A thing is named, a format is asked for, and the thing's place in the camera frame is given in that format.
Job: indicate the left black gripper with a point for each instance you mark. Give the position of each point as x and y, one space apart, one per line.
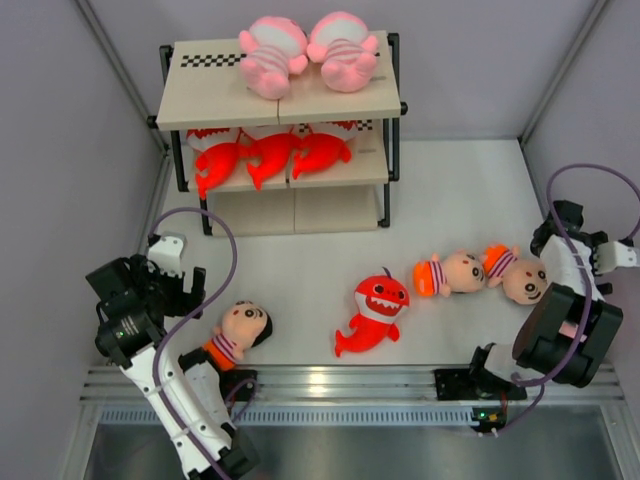
183 302

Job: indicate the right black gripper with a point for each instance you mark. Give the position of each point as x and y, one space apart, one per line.
596 238

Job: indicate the doll plush orange pants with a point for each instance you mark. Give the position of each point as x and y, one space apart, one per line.
460 272

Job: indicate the red shark plush mouth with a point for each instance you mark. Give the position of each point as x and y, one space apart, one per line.
381 299

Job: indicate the pink striped plush table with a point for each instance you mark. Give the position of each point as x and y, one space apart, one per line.
342 44
275 48

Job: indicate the pink striped plush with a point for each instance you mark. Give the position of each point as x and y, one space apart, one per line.
568 329

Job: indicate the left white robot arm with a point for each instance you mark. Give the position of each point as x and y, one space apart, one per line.
135 296

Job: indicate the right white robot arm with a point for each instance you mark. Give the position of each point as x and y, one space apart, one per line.
539 350

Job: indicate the doll plush near left arm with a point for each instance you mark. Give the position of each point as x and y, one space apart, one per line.
245 325

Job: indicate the red shark plush left shelf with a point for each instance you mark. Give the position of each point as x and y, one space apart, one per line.
217 153

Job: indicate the red shark plush shelf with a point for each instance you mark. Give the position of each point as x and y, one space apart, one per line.
324 145
272 146
217 153

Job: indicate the red shark plush middle shelf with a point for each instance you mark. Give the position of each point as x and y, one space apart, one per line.
272 146

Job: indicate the beige three-tier toy shelf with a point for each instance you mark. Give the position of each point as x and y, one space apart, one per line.
203 89

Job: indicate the red shark plush right shelf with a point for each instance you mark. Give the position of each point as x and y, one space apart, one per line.
324 145

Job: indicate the doll plush far right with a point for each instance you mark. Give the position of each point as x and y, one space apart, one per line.
523 280

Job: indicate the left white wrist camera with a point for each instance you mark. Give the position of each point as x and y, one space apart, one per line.
166 251

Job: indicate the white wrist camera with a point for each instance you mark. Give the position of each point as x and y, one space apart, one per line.
612 255
166 251

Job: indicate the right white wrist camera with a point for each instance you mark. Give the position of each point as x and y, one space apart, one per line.
612 255

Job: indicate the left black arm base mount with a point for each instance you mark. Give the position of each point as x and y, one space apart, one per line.
238 385

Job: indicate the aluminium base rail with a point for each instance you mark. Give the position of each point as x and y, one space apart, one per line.
404 383

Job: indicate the slotted grey cable duct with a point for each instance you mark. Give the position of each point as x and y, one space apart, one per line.
258 415

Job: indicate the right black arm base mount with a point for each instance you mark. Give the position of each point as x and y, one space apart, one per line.
455 384

